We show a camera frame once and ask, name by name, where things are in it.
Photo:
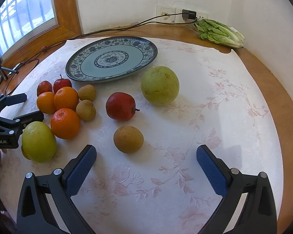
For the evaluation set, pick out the large brown pear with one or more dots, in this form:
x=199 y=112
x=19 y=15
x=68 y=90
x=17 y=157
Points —
x=128 y=139

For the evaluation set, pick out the stained white wall socket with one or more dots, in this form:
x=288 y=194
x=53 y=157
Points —
x=164 y=12

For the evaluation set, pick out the small brown pear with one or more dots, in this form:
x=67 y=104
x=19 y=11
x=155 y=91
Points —
x=86 y=110

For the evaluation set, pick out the brown kiwi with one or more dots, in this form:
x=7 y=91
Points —
x=87 y=92

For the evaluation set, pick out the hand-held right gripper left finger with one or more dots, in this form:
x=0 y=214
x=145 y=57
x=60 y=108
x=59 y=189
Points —
x=81 y=170

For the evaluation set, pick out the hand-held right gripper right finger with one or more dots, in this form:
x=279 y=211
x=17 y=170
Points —
x=211 y=170

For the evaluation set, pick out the large green pear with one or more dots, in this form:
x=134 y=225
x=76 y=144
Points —
x=160 y=85

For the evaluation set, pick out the white floral tablecloth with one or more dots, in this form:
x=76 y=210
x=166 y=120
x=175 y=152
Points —
x=185 y=126

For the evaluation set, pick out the barred window glass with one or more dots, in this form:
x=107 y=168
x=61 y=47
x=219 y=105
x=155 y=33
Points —
x=22 y=12

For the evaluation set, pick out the black plug-in charger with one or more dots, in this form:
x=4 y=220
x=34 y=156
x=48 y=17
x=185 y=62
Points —
x=189 y=14

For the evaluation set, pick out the black tripod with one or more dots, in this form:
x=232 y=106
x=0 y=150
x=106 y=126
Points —
x=0 y=67

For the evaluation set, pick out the orange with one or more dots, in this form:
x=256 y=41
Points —
x=45 y=102
x=66 y=98
x=65 y=123

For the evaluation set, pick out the small red apple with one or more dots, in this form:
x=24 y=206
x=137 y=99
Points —
x=44 y=87
x=62 y=84

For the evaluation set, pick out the blue floral ceramic plate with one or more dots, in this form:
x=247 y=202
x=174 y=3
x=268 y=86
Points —
x=112 y=58

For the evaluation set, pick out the bagged green lettuce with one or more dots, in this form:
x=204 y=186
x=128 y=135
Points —
x=217 y=33

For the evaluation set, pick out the small green pear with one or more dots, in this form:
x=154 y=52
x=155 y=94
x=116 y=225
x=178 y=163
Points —
x=39 y=141

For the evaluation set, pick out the large red apple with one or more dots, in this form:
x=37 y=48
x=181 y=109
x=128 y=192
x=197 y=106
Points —
x=119 y=106

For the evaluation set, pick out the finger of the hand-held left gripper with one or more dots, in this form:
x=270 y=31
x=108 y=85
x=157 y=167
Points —
x=29 y=118
x=14 y=98

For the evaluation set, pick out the wooden window frame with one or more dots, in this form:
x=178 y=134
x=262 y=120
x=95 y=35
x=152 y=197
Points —
x=63 y=9

